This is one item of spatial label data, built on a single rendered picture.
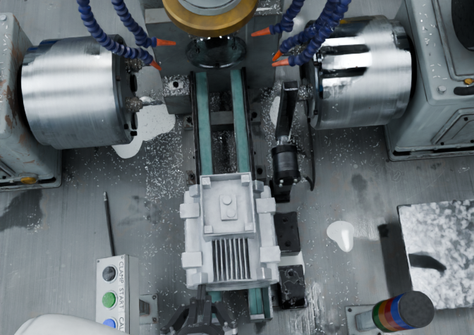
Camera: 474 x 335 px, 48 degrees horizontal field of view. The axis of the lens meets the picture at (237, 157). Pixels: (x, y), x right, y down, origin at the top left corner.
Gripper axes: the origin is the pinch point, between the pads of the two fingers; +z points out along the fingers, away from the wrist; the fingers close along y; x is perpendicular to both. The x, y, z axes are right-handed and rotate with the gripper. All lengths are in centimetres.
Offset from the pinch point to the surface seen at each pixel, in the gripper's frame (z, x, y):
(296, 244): 27.8, 0.7, -21.7
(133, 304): 4.8, 2.1, 13.7
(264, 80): 51, -38, -18
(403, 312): -12.9, -0.6, -33.8
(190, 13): 3, -52, -2
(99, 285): 6.6, -1.7, 20.3
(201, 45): 33, -48, -3
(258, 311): 15.2, 10.9, -11.0
